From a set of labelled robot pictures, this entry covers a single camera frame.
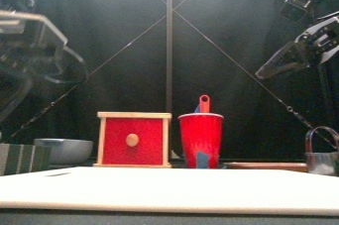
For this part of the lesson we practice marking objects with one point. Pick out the red wooden drawer box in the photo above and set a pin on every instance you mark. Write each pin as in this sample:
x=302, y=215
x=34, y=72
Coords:
x=119, y=149

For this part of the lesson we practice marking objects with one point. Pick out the grey metal bowl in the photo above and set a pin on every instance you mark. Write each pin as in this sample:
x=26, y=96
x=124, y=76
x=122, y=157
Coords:
x=66, y=149

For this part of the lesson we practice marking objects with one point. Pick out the blue measuring spoon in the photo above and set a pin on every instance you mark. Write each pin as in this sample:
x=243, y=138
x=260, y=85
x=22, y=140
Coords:
x=198, y=109

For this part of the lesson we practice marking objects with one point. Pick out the red plastic cup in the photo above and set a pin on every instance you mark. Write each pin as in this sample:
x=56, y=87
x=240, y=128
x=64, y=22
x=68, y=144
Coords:
x=200, y=133

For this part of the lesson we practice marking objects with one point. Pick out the brown wooden tray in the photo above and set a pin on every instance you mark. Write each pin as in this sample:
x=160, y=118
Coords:
x=264, y=166

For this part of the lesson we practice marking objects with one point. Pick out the vertical metal frame pole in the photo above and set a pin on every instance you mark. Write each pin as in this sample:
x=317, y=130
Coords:
x=168, y=54

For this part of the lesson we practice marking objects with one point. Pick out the orange measuring spoon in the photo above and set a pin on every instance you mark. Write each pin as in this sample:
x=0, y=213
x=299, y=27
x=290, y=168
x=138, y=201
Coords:
x=204, y=105

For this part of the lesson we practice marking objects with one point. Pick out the striped grey container at left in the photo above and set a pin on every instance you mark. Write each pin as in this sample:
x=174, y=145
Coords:
x=22, y=158

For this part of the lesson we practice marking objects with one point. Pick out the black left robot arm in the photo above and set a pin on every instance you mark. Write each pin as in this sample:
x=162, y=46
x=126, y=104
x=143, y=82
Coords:
x=27, y=44

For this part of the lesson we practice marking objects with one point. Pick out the white plastic cutting board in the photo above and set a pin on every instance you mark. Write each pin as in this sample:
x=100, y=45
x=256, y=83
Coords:
x=176, y=189

